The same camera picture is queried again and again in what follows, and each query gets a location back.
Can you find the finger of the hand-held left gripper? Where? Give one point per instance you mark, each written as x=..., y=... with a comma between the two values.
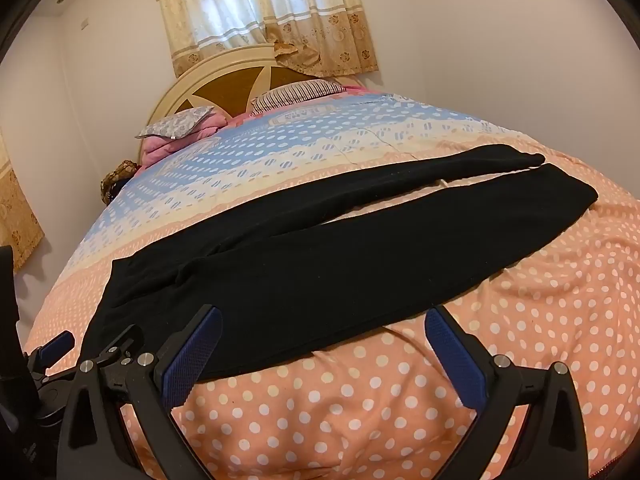
x=56, y=346
x=120, y=345

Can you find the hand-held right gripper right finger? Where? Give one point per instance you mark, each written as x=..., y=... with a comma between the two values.
x=455, y=360

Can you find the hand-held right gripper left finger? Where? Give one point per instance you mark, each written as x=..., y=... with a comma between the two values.
x=195, y=355

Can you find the black pants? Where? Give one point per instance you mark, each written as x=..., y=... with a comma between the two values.
x=325, y=270

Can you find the polka dot blanket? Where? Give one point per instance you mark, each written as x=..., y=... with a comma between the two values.
x=400, y=410

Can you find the pink folded blanket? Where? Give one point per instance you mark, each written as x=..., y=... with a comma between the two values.
x=172, y=146

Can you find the grey floral pillow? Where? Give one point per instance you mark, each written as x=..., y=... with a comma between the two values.
x=177, y=122

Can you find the cream wooden headboard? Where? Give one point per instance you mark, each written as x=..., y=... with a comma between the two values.
x=225, y=87

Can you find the striped pillow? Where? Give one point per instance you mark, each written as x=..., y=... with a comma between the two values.
x=295, y=94

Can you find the beige floral window curtain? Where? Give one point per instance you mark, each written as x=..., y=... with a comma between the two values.
x=270, y=15

